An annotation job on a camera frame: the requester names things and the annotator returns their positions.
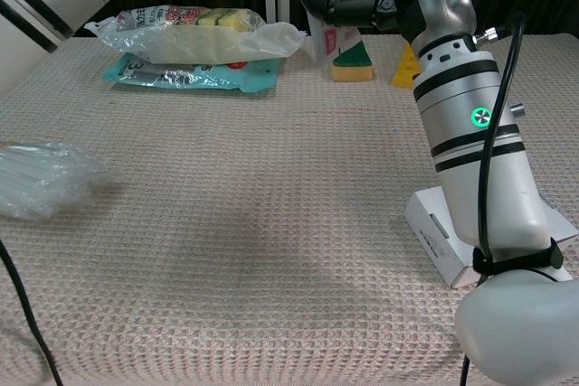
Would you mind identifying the white cardboard box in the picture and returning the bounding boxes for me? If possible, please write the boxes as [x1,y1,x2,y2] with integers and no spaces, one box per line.
[403,184,579,289]

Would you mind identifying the clear bag of sponges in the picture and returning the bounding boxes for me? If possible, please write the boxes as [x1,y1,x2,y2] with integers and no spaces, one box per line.
[84,5,308,65]

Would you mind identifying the green and yellow sponge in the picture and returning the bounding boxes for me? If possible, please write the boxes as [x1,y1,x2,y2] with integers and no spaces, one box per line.
[328,39,376,83]

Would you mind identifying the yellow plastic peg rack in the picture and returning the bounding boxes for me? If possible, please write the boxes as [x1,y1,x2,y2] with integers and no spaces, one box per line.
[390,41,422,89]

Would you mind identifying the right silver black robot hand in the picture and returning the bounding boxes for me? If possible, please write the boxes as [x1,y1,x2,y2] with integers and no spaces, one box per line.
[291,0,477,51]

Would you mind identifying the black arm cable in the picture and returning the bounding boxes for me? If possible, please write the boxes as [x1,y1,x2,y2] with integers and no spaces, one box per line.
[0,236,65,386]
[460,12,562,386]

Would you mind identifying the teal flat retail package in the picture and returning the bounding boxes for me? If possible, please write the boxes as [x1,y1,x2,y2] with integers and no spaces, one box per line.
[101,52,280,94]

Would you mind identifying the pink waffle weave tablecloth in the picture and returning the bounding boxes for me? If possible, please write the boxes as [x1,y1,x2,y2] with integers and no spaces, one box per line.
[0,33,579,386]

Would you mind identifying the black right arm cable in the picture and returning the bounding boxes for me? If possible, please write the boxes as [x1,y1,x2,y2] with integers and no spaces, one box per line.
[460,12,562,386]

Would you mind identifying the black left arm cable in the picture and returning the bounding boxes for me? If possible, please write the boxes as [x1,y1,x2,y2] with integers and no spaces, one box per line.
[0,236,65,386]

